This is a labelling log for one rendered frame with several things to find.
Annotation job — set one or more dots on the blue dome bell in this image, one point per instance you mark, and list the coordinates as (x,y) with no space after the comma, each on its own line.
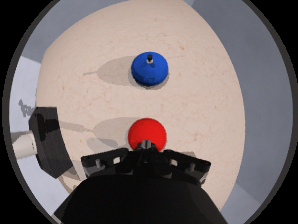
(149,70)

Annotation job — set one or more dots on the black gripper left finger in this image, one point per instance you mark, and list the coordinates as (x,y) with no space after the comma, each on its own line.
(96,162)

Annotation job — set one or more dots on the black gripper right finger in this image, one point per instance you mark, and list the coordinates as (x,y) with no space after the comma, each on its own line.
(190,165)

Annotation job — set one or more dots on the red dome bell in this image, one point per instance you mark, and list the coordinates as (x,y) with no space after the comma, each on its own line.
(147,129)

